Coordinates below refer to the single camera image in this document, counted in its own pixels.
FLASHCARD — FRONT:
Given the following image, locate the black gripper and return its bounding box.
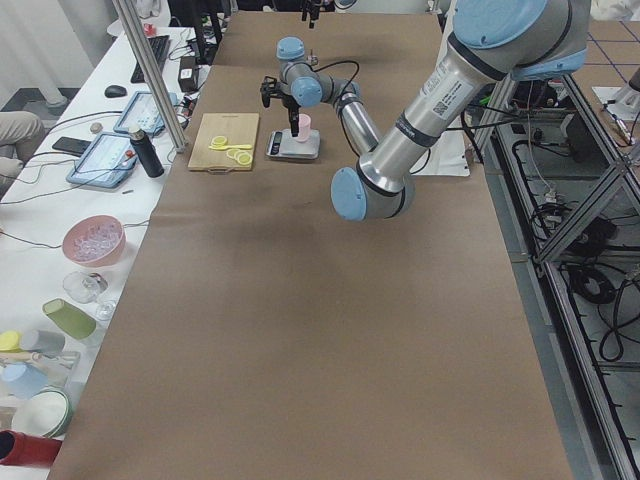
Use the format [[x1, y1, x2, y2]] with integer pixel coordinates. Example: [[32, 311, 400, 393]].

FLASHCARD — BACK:
[[280, 0, 320, 138]]

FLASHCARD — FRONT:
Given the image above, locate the pink plastic cup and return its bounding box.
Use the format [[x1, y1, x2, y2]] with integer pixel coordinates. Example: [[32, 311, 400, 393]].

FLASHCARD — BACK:
[[294, 113, 311, 143]]

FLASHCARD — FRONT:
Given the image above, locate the glass sauce bottle steel spout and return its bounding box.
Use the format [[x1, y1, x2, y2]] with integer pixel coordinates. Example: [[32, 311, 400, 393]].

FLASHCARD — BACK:
[[307, 49, 319, 66]]

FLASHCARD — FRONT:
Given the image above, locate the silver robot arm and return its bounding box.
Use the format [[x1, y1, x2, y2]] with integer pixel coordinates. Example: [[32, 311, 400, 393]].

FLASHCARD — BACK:
[[260, 1, 591, 221]]

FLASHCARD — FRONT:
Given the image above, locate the grey digital kitchen scale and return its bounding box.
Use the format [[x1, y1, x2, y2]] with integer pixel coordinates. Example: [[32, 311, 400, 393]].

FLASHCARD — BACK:
[[266, 129, 321, 162]]

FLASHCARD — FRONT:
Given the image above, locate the green plastic cup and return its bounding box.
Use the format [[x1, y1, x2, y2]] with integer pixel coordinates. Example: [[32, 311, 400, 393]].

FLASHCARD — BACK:
[[42, 298, 97, 340]]

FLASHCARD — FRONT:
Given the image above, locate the grey plastic cup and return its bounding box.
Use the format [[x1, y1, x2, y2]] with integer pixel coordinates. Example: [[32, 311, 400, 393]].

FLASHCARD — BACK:
[[19, 329, 66, 357]]

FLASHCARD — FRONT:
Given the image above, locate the yellow plastic cup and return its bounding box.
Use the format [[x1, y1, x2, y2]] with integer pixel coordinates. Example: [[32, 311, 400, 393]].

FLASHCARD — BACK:
[[0, 330, 21, 353]]

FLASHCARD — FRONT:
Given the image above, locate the light blue cup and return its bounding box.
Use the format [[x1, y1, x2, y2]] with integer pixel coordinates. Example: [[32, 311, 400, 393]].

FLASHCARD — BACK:
[[1, 362, 48, 399]]

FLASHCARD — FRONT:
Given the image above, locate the wooden cutting board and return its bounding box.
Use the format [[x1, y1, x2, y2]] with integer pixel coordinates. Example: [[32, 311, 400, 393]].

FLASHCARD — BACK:
[[187, 113, 260, 173]]

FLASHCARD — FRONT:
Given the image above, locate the yellow plastic knife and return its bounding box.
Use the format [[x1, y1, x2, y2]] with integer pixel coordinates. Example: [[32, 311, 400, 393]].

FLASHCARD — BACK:
[[208, 144, 253, 151]]

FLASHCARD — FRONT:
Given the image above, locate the lone lemon slice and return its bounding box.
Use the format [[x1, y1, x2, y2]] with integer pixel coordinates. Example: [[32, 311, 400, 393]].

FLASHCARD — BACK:
[[234, 151, 253, 166]]

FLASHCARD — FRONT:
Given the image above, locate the black power adapter box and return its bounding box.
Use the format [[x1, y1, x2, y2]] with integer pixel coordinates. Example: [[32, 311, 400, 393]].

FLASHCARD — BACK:
[[178, 56, 199, 93]]

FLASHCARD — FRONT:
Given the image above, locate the black keyboard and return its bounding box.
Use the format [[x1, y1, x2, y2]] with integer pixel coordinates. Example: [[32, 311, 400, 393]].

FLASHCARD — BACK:
[[130, 34, 172, 85]]

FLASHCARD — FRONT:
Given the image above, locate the upper teach pendant tablet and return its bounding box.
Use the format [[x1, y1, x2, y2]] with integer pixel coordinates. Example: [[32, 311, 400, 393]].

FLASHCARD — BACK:
[[113, 91, 164, 136]]

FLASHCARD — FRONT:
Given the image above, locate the teach pendant tablet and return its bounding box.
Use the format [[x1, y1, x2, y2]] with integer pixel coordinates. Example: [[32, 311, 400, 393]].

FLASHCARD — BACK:
[[113, 91, 164, 136], [66, 132, 137, 189]]

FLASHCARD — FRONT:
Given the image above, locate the black water bottle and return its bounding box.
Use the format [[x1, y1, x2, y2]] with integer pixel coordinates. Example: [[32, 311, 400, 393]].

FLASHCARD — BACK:
[[128, 124, 164, 178]]

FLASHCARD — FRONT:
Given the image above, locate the black computer mouse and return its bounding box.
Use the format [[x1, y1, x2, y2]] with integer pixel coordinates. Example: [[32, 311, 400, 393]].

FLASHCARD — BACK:
[[104, 85, 128, 98]]

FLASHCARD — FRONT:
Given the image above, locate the lower teach pendant tablet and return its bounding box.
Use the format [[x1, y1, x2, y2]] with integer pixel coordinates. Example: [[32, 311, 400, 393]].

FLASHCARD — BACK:
[[66, 132, 137, 189]]

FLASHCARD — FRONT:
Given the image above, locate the black smartphone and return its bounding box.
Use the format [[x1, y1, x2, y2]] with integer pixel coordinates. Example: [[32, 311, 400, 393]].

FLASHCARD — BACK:
[[52, 136, 91, 157]]

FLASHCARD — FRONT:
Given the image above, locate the pink bowl with ice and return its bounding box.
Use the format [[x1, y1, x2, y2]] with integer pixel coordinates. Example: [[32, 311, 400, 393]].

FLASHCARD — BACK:
[[62, 215, 126, 267]]

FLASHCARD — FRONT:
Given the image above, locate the wine glass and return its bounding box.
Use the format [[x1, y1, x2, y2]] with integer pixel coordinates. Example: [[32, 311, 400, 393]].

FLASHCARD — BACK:
[[62, 271, 116, 322]]

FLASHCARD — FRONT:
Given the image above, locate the white green bowl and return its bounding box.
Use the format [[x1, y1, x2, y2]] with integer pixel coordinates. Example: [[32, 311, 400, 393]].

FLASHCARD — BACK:
[[11, 388, 73, 438]]

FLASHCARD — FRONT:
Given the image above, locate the red cylinder container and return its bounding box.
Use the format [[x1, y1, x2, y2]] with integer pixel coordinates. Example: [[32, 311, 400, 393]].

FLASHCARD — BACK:
[[1, 430, 63, 468]]

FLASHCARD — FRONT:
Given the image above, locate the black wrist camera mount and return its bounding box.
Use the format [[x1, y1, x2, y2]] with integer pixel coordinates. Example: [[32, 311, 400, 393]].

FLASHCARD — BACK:
[[260, 76, 282, 108]]

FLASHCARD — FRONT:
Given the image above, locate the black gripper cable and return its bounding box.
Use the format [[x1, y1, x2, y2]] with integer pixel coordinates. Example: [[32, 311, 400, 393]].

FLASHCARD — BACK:
[[314, 59, 361, 104]]

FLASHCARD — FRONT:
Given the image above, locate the white camera pillar base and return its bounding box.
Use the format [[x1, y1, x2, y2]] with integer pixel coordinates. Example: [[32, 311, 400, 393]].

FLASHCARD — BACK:
[[410, 1, 470, 177]]

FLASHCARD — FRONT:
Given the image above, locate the aluminium frame post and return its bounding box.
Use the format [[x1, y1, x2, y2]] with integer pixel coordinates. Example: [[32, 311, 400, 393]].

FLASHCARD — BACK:
[[112, 0, 187, 153]]

